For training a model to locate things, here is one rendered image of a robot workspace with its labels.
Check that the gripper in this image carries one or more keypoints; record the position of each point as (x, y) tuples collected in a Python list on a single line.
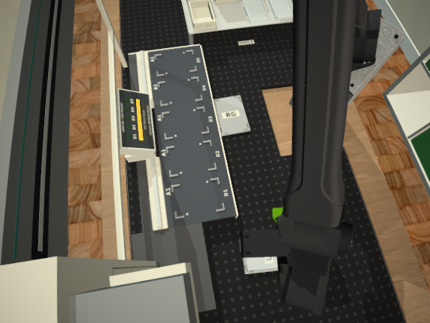
[(282, 268)]

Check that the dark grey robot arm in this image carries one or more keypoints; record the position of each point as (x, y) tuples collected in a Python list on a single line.
[(324, 32)]

